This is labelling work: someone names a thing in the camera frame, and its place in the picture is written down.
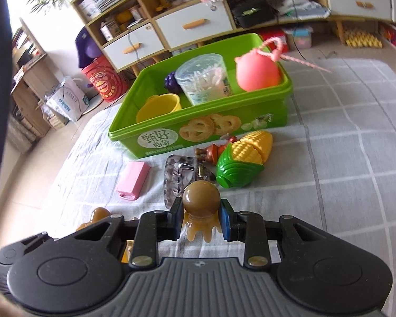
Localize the black bag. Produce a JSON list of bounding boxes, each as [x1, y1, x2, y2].
[[228, 0, 279, 29]]

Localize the green plastic box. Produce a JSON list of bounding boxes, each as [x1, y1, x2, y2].
[[108, 33, 294, 159]]

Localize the clear plastic box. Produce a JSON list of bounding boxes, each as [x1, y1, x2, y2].
[[284, 28, 314, 51]]

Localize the pink round silicone pouch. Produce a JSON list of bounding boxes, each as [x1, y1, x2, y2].
[[235, 37, 332, 93]]

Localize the stack of shelf papers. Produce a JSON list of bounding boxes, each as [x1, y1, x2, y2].
[[79, 0, 133, 18]]

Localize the pink rectangular block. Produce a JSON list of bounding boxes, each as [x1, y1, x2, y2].
[[115, 161, 151, 202]]

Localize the pile of folded papers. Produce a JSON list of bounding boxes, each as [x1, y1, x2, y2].
[[279, 0, 331, 20]]

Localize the toy corn cob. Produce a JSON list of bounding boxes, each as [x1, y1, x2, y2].
[[216, 130, 274, 189]]

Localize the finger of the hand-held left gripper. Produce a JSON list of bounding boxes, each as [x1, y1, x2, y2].
[[0, 233, 52, 266]]

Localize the grey hair claw clip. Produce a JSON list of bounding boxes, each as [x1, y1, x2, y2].
[[163, 155, 217, 210]]

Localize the brown octopus toy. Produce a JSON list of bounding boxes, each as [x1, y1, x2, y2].
[[76, 207, 111, 232], [181, 181, 222, 242]]

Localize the small brown figurine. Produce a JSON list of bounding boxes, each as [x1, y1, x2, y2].
[[195, 136, 238, 165]]

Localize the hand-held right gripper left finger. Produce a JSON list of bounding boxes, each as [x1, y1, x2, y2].
[[74, 196, 185, 268]]

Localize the red printed bucket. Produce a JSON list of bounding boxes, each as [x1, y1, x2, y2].
[[81, 56, 129, 103]]

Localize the yellow egg carton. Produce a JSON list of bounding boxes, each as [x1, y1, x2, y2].
[[345, 30, 383, 48]]

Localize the wooden cabinet unit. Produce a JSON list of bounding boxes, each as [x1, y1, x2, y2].
[[69, 0, 396, 76]]

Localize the yellow round toy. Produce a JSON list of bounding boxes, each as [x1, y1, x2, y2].
[[115, 10, 133, 25]]

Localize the wooden side shelf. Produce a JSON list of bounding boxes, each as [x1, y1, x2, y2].
[[7, 18, 63, 152]]

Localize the yellow toy pot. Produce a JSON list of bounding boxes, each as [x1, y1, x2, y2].
[[135, 93, 183, 123]]

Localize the red white carton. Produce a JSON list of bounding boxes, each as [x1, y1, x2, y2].
[[381, 23, 396, 52]]

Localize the purple cloth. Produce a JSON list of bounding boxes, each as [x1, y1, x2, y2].
[[75, 28, 103, 68]]

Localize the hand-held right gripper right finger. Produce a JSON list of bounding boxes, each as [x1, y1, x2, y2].
[[219, 198, 324, 269]]

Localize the purple toy grapes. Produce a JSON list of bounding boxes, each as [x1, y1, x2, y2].
[[164, 71, 182, 90]]

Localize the white paper bag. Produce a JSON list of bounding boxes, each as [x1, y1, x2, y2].
[[44, 77, 89, 123]]

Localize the clear cotton swab container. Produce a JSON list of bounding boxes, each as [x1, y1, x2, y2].
[[176, 54, 233, 106]]

